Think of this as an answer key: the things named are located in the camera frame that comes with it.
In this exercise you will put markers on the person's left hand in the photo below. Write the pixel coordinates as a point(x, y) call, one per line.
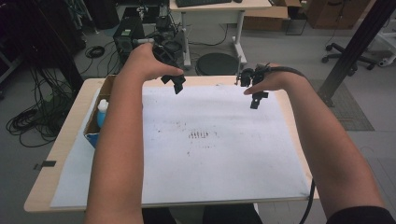
point(143, 63)

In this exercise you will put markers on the black round stool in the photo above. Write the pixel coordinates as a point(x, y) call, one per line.
point(217, 64)

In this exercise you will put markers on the white desk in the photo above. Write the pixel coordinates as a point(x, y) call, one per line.
point(218, 6)

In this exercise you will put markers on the person's right hand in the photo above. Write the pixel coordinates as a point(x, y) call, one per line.
point(278, 81)

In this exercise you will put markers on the black office chair base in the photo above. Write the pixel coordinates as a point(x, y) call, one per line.
point(345, 54)

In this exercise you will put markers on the brown cardboard box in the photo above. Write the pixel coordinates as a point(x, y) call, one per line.
point(264, 18)

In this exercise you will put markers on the brown wooden cabinet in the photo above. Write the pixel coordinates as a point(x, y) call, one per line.
point(336, 14)

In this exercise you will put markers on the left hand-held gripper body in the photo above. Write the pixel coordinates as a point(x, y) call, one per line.
point(169, 49)

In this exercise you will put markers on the person's dark trousers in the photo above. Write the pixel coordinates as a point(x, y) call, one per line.
point(224, 214)

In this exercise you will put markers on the white board sheet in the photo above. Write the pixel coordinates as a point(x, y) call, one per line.
point(218, 161)

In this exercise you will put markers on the dark equipment rack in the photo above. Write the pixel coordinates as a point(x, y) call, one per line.
point(37, 37)

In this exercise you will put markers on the black computer tower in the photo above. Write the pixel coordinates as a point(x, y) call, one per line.
point(126, 37)

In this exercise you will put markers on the person's dark sleeve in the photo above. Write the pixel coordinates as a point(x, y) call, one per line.
point(361, 216)

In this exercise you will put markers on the black clip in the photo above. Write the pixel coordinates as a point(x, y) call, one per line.
point(46, 164)

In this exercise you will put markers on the black metal post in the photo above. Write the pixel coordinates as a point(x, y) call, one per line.
point(355, 46)

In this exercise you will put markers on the black keyboard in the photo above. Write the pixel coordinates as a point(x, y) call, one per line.
point(202, 2)

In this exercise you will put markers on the blue bottle white cap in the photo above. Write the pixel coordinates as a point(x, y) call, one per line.
point(102, 115)

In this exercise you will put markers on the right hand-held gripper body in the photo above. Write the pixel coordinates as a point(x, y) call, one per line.
point(253, 76)

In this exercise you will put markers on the grey floor mat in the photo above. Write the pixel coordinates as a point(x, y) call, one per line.
point(345, 109)

